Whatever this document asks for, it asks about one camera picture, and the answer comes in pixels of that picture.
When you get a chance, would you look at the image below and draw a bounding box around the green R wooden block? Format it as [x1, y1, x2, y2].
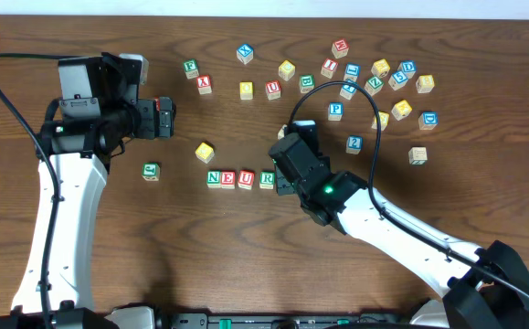
[259, 171, 276, 189]

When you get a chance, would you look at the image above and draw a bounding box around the red u block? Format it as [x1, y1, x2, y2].
[238, 170, 255, 190]
[265, 80, 281, 101]

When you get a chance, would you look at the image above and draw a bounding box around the red E wooden block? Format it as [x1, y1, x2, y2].
[220, 171, 236, 189]

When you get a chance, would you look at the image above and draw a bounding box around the green N wooden block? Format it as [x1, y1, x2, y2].
[206, 170, 222, 188]

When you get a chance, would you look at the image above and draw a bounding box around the blue P wooden block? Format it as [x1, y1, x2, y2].
[328, 102, 344, 122]

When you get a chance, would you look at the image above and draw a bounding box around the yellow S wooden block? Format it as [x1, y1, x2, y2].
[371, 111, 390, 131]

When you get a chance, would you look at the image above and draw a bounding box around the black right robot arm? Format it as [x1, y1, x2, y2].
[275, 164, 529, 328]

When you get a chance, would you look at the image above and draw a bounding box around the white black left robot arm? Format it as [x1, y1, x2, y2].
[0, 97, 176, 328]

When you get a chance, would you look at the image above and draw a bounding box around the green J wooden block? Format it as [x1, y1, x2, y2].
[142, 163, 161, 181]

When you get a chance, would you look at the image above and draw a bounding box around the yellow O side block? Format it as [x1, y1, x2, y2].
[277, 124, 288, 140]

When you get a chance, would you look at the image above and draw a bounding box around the yellow block lower left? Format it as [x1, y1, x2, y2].
[195, 142, 215, 164]

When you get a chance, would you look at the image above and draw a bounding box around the red Y wooden block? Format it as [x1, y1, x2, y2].
[196, 75, 212, 95]

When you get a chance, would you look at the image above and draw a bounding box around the green F wooden block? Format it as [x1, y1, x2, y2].
[183, 58, 199, 80]

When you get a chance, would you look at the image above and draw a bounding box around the blue 2 wooden block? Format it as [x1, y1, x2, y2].
[345, 135, 363, 154]

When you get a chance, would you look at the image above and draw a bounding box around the yellow O top block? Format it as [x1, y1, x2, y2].
[239, 81, 254, 101]

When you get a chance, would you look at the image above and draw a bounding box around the green B wooden block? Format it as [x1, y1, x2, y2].
[299, 74, 315, 93]

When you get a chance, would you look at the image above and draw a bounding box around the blue T wooden block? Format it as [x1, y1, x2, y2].
[340, 81, 357, 101]

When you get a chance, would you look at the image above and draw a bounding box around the yellow block centre top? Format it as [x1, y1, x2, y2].
[278, 59, 296, 81]

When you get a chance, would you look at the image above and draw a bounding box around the blue X wooden block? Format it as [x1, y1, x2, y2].
[236, 44, 254, 65]

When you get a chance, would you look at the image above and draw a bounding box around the red I block upper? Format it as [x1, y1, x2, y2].
[321, 58, 338, 79]

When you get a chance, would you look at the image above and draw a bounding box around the blue L wooden block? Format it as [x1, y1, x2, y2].
[344, 63, 361, 82]

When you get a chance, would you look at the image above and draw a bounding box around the green Z wooden block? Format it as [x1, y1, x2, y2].
[364, 76, 384, 96]

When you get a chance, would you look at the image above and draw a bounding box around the green 7 wooden block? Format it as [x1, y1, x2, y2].
[408, 147, 428, 165]

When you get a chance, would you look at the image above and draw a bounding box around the yellow picture wooden block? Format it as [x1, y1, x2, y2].
[391, 100, 412, 121]

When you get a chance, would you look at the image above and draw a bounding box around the red block far top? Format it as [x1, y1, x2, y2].
[332, 38, 350, 59]

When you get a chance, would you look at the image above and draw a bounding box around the yellow monkey picture block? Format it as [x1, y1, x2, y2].
[371, 58, 390, 79]

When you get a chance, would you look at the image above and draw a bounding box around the blue 5 wooden block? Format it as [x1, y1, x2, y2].
[388, 70, 408, 90]

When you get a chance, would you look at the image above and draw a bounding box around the blue D block near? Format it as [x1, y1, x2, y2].
[418, 111, 439, 131]

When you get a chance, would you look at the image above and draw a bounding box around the blue d block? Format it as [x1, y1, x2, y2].
[418, 111, 439, 131]
[397, 60, 417, 79]

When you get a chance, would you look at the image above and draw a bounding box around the blue D block far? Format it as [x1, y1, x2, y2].
[397, 60, 417, 79]

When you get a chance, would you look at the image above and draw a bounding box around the yellow 8 wooden block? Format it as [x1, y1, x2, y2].
[416, 74, 436, 94]

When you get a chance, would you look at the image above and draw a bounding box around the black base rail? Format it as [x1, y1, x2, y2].
[156, 313, 409, 329]

